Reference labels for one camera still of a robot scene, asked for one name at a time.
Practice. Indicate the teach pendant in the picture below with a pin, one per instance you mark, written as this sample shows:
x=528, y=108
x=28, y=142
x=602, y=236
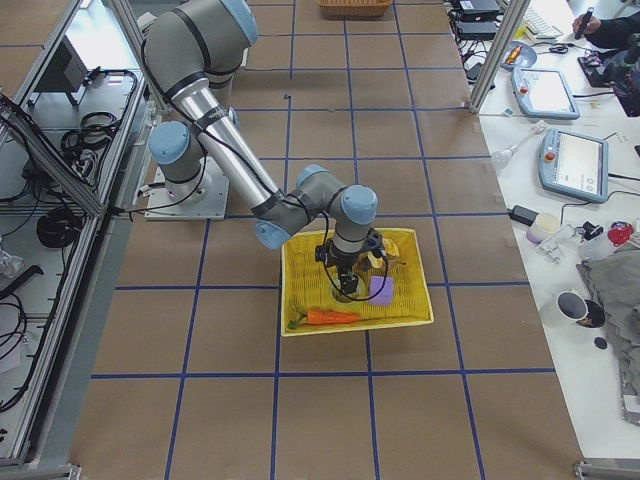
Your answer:
x=574, y=165
x=543, y=93

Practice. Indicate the black power adapter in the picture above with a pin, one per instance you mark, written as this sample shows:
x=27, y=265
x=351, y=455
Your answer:
x=522, y=215

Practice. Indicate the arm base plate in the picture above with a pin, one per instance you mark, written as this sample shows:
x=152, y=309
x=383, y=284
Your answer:
x=204, y=197

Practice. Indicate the purple foam block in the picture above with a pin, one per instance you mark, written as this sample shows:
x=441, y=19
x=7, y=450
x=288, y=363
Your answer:
x=381, y=291

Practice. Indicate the white purple cup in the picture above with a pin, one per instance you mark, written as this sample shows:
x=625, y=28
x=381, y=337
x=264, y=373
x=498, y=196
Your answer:
x=543, y=226

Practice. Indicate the black monitor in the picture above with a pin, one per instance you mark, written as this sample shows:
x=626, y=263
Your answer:
x=65, y=73

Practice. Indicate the red round object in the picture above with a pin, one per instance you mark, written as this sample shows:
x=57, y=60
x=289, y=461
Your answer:
x=619, y=233

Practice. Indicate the grey cloth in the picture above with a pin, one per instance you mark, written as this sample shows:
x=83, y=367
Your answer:
x=613, y=284

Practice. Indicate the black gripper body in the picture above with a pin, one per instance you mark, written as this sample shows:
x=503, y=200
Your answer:
x=344, y=262

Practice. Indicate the white mug dark inside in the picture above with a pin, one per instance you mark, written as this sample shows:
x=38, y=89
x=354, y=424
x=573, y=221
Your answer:
x=583, y=312

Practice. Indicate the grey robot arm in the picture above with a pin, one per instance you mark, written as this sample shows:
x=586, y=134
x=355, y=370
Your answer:
x=196, y=40

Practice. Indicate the brown wicker basket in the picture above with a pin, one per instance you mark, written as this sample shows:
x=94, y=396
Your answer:
x=358, y=9

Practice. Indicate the far teach pendant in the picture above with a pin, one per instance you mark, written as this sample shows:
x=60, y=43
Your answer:
x=543, y=93

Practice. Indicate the blue bowl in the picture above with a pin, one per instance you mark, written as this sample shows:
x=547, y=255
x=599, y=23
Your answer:
x=518, y=54

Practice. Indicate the yellow tape roll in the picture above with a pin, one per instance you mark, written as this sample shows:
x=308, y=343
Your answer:
x=360, y=294

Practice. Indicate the near teach pendant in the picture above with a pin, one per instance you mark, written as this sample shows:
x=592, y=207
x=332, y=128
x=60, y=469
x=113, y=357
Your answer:
x=574, y=165

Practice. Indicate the orange toy carrot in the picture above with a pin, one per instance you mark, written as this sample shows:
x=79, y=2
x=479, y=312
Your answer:
x=317, y=317

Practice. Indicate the aluminium frame post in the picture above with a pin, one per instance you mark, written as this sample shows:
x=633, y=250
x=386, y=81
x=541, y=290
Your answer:
x=511, y=21

